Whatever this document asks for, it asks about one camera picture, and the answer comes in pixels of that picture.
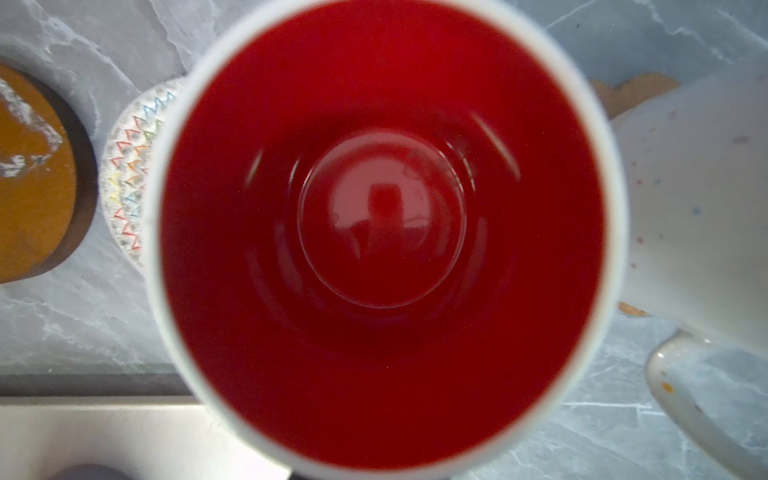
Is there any red mug white handle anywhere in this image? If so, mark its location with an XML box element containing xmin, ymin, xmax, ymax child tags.
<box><xmin>142</xmin><ymin>1</ymin><xmax>629</xmax><ymax>479</ymax></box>

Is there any white woven round coaster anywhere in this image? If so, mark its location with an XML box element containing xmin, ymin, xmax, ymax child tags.
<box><xmin>98</xmin><ymin>77</ymin><xmax>185</xmax><ymax>268</ymax></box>

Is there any cork paw print coaster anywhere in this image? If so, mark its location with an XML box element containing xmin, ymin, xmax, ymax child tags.
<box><xmin>591</xmin><ymin>72</ymin><xmax>680</xmax><ymax>318</ymax></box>

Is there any glossy brown round coaster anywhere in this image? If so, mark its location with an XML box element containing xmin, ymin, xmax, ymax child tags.
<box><xmin>1</xmin><ymin>65</ymin><xmax>98</xmax><ymax>283</ymax></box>

